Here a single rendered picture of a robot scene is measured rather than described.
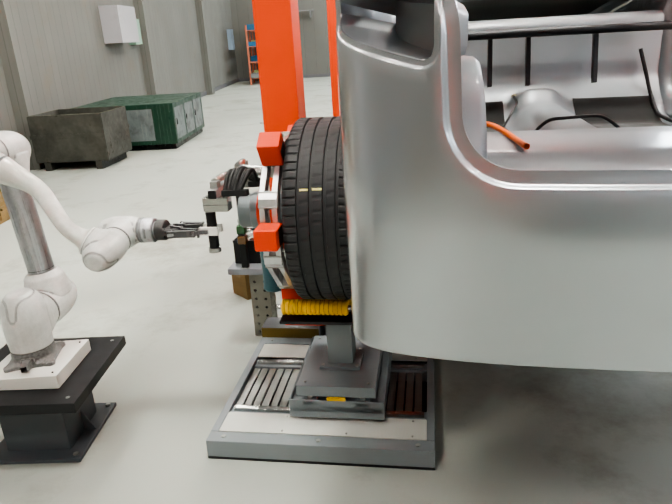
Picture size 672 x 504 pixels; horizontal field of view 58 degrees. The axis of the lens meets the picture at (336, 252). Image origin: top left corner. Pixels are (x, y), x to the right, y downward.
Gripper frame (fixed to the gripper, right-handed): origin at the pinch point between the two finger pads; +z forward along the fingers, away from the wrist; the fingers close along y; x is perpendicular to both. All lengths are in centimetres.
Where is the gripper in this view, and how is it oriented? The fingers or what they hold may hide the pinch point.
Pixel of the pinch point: (211, 229)
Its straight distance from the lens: 215.1
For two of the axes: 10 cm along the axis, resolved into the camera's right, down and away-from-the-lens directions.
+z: 9.9, 0.0, -1.6
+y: -1.5, 3.4, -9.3
